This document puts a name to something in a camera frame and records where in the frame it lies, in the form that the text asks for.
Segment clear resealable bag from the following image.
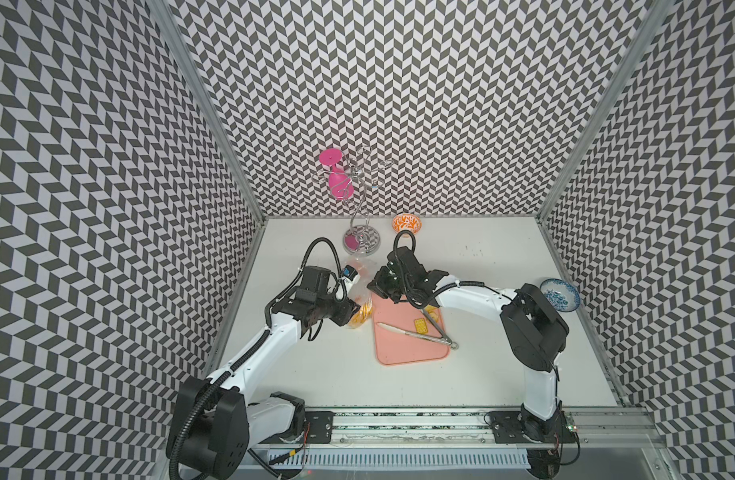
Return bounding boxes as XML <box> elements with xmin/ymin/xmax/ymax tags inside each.
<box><xmin>347</xmin><ymin>257</ymin><xmax>377</xmax><ymax>329</ymax></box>

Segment metal tongs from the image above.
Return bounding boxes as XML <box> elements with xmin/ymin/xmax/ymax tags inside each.
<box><xmin>377</xmin><ymin>307</ymin><xmax>459</xmax><ymax>350</ymax></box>

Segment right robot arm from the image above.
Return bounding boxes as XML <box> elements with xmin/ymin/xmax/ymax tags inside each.
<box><xmin>367</xmin><ymin>230</ymin><xmax>569</xmax><ymax>443</ymax></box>

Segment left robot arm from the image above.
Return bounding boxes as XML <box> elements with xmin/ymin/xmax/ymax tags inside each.
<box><xmin>166</xmin><ymin>259</ymin><xmax>361</xmax><ymax>479</ymax></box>

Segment square butter cookie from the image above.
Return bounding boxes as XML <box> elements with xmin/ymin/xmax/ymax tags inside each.
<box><xmin>425</xmin><ymin>305</ymin><xmax>441</xmax><ymax>321</ymax></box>

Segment rectangular cracker cookie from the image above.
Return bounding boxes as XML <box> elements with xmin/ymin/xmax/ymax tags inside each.
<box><xmin>413</xmin><ymin>318</ymin><xmax>429</xmax><ymax>335</ymax></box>

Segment orange patterned small bowl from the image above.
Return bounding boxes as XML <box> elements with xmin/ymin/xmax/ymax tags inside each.
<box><xmin>391</xmin><ymin>213</ymin><xmax>421</xmax><ymax>234</ymax></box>

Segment pink plastic tray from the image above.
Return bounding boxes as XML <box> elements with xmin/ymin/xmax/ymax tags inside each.
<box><xmin>373</xmin><ymin>293</ymin><xmax>451</xmax><ymax>366</ymax></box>

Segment pink ornament on stand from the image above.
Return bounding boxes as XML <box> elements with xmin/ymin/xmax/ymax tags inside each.
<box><xmin>319</xmin><ymin>148</ymin><xmax>355</xmax><ymax>200</ymax></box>

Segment blue white porcelain bowl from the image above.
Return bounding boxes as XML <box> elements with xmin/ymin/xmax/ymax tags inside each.
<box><xmin>539</xmin><ymin>278</ymin><xmax>581</xmax><ymax>313</ymax></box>

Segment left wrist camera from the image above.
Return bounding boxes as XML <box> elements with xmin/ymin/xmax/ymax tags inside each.
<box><xmin>342</xmin><ymin>265</ymin><xmax>361</xmax><ymax>287</ymax></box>

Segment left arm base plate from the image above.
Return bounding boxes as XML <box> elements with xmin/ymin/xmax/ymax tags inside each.
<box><xmin>260</xmin><ymin>410</ymin><xmax>335</xmax><ymax>446</ymax></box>

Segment aluminium front rail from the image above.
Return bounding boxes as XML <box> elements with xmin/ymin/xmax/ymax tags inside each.
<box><xmin>307</xmin><ymin>406</ymin><xmax>665</xmax><ymax>450</ymax></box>

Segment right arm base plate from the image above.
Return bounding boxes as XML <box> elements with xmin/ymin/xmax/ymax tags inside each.
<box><xmin>485</xmin><ymin>409</ymin><xmax>577</xmax><ymax>446</ymax></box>

